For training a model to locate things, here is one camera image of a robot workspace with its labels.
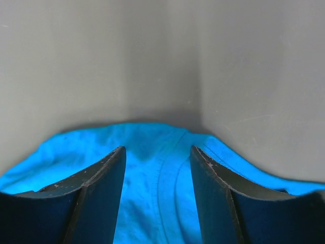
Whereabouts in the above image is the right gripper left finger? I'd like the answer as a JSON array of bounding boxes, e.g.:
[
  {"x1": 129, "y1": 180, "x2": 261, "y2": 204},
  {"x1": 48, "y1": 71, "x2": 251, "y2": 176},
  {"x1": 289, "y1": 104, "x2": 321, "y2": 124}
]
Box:
[{"x1": 1, "y1": 146, "x2": 126, "y2": 243}]

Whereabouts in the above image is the blue t-shirt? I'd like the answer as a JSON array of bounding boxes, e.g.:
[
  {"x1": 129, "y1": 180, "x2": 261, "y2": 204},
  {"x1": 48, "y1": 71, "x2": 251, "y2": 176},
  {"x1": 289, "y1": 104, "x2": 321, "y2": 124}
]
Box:
[{"x1": 1, "y1": 123, "x2": 324, "y2": 243}]

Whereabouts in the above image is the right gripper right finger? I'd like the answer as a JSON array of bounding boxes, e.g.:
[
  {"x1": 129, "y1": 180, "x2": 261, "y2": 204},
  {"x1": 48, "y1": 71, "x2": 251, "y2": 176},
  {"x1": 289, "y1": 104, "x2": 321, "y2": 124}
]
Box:
[{"x1": 190, "y1": 146, "x2": 324, "y2": 243}]

